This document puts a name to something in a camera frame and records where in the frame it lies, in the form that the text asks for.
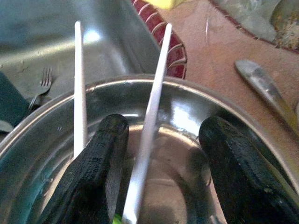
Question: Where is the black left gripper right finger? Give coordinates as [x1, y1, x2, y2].
[198, 116, 299, 224]

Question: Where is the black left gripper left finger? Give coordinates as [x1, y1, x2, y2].
[35, 113, 130, 224]

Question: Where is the white chopstick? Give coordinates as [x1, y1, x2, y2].
[121, 22, 173, 224]
[72, 20, 89, 161]

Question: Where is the steel spoon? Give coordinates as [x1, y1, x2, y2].
[234, 58, 299, 139]

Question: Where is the stainless steel bowl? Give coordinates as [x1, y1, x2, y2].
[0, 74, 299, 224]

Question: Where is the steel fork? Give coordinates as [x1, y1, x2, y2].
[27, 67, 53, 113]

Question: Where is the teal mug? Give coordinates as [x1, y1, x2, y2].
[0, 71, 30, 134]

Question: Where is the yellow plastic bowl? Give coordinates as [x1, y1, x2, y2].
[146, 0, 185, 10]

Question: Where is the steel strainer with food scraps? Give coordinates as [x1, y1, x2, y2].
[271, 0, 299, 50]

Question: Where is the clear plastic bag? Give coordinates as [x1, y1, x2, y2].
[214, 0, 279, 43]

